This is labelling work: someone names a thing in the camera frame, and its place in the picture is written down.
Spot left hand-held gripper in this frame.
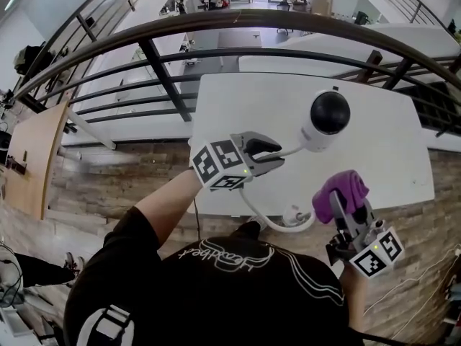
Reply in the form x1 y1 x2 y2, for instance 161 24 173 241
189 130 286 193

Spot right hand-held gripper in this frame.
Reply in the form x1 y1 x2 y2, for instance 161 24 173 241
326 190 404 278

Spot purple cloth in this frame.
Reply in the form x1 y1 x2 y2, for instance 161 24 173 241
311 169 371 225

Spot white dome camera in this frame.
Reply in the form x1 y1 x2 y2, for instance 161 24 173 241
300 90 352 154

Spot person's left forearm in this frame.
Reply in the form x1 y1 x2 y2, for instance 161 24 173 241
135 167 205 255

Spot person's right forearm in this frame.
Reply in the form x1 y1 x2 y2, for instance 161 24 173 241
340 265 369 334

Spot black curved metal railing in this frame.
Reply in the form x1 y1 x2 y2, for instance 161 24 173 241
14 8 461 138

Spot black printed t-shirt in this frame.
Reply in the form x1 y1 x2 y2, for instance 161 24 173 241
63 205 352 346

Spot stacked cardboard boxes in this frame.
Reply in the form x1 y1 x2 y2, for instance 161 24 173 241
311 0 334 16

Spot wooden table with white legs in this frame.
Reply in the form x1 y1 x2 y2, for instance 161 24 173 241
3 101 117 221

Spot black chair with jacket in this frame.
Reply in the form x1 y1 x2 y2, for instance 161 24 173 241
13 43 57 77

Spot grey oval device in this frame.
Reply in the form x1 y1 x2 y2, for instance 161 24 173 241
0 245 24 308

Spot white floor cable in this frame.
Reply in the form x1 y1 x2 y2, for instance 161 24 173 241
363 245 461 338

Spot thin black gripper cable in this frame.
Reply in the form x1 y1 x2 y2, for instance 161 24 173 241
193 198 202 241

